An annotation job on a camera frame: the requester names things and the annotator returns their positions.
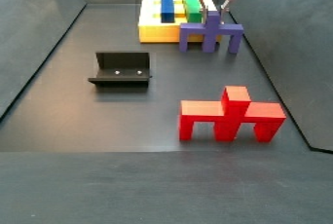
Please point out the purple three-legged block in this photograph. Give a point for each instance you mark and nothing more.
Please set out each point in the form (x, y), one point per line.
(210, 29)

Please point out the yellow base board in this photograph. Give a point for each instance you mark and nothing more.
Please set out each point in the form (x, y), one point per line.
(152, 30)

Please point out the green rectangular bar block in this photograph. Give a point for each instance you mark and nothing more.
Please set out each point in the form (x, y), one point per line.
(192, 10)

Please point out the blue rectangular bar block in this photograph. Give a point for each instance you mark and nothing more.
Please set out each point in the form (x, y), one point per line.
(167, 11)

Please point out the red three-legged block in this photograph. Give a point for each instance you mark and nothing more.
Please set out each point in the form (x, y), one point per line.
(228, 113)

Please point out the black angle bracket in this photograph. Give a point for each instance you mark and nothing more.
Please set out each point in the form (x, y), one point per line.
(121, 67)

